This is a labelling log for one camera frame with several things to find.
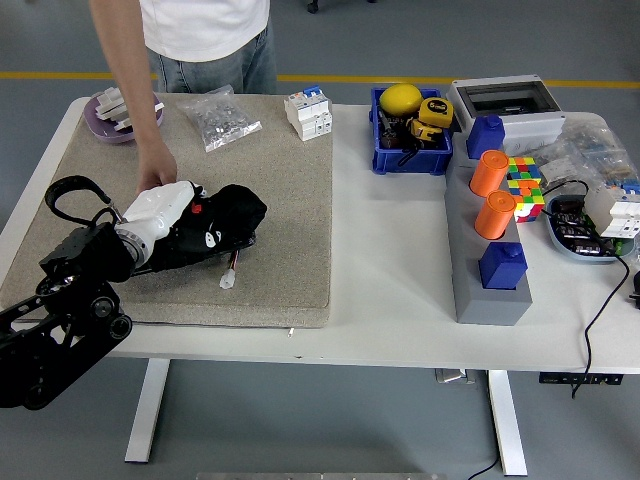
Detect person's right hand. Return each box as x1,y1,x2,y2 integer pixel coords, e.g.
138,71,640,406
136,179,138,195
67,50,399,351
135,137,180,197

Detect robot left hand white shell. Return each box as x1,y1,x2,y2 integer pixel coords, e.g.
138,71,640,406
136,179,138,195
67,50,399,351
121,180,224,251

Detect black rag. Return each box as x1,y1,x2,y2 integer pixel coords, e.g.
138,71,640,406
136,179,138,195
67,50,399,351
149,183,269,274

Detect black desk control panel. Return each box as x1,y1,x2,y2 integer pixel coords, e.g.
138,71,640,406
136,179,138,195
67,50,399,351
538,372,625,386

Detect purple plastic bowl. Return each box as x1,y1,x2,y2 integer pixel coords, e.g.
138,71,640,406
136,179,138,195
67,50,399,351
82,89,165,146

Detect clear bag of screws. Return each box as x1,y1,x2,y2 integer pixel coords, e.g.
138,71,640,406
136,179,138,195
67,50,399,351
177,83,264,154

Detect white plastic strips stack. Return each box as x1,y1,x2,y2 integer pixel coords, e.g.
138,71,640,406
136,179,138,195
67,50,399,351
94,85,129,121

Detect grey-brown mat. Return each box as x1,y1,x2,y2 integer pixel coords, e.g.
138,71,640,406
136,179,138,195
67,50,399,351
0,92,335,330

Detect person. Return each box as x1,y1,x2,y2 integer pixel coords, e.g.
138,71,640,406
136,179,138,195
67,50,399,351
88,0,279,199

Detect white table leg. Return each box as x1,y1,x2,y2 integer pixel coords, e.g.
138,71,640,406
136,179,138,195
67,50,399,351
123,358,171,464
487,369,529,477

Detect yellow ball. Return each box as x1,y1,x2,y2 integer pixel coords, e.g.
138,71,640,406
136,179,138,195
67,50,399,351
378,83,425,117

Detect blue plastic bin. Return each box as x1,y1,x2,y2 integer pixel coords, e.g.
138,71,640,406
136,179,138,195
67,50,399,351
369,86,454,176

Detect yellow black tool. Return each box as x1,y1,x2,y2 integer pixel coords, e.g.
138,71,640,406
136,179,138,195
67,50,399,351
404,117,444,146

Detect yellow tape measure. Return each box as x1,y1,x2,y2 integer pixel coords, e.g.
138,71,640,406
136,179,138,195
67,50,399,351
417,97,455,129

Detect blue block with knob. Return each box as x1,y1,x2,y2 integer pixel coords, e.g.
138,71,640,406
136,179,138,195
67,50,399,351
465,114,507,161
478,241,530,291

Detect orange cylinder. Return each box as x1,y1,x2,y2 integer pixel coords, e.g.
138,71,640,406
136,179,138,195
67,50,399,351
468,149,510,198
473,189,517,241

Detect grey metal box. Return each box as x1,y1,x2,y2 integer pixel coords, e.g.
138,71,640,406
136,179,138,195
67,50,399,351
433,368,476,385

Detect grey block holder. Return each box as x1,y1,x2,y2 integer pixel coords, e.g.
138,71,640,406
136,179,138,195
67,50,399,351
443,132,535,327

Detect colourful puzzle cube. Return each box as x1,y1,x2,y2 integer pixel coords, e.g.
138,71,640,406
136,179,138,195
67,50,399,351
505,156,544,194
507,179,546,224

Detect white electrical distribution box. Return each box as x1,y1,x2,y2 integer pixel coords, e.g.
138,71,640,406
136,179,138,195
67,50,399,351
445,74,567,146

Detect light blue bowl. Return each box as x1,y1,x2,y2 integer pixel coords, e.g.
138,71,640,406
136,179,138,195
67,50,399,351
543,194,636,265

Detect clear bag with white label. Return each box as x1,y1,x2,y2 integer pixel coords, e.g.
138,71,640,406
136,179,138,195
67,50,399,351
537,157,581,186

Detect dark electronic parts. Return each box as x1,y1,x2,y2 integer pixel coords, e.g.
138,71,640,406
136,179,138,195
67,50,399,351
553,197,619,257

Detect clear bag of electronic parts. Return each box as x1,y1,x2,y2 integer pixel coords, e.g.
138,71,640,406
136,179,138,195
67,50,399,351
559,117,640,191

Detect white circuit breaker module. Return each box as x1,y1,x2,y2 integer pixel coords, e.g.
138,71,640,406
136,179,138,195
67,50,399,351
583,182,640,239

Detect white connector with wires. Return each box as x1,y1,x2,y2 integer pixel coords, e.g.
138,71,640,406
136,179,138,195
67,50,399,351
218,249,241,291

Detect white circuit breaker blue switch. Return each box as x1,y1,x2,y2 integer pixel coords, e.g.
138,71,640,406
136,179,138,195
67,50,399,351
283,84,335,143

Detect black floor cable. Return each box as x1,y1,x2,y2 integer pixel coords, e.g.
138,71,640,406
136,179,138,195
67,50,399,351
467,455,502,480

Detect black power cable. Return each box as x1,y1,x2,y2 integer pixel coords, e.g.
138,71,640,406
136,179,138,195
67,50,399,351
541,179,631,400

